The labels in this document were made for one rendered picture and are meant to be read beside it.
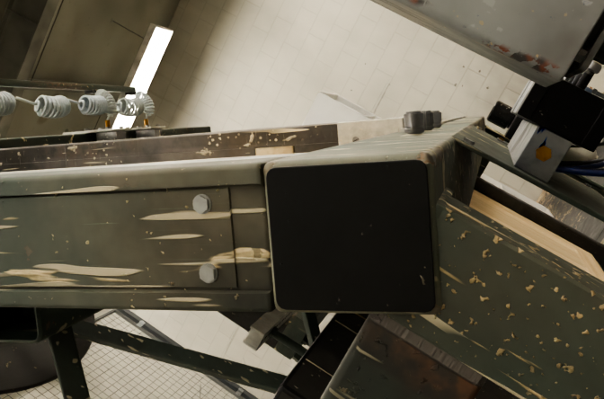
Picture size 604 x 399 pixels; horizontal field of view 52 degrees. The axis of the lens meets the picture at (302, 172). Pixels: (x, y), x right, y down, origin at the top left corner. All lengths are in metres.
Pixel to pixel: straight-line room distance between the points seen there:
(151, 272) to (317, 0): 6.12
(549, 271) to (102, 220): 0.33
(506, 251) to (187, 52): 6.68
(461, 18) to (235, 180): 0.19
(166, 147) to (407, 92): 5.06
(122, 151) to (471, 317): 1.05
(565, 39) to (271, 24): 6.29
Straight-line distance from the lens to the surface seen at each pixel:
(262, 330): 1.50
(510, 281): 0.42
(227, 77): 6.79
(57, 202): 0.53
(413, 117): 0.77
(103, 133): 2.09
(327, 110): 4.96
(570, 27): 0.41
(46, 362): 1.96
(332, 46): 6.43
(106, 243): 0.51
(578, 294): 0.43
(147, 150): 1.34
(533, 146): 0.68
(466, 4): 0.41
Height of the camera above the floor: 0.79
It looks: 12 degrees up
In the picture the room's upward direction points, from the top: 60 degrees counter-clockwise
